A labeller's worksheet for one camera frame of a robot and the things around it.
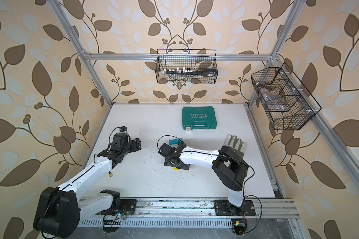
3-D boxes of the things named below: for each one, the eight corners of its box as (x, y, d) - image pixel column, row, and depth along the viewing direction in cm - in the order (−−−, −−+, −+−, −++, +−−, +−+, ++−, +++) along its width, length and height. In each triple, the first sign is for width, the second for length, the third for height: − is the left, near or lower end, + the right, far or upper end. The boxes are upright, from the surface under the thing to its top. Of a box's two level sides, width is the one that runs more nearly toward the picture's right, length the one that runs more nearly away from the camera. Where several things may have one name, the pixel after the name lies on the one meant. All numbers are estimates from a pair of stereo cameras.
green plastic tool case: (182, 130, 107) (182, 125, 103) (182, 110, 119) (182, 106, 115) (216, 130, 107) (217, 125, 103) (213, 110, 119) (214, 106, 115)
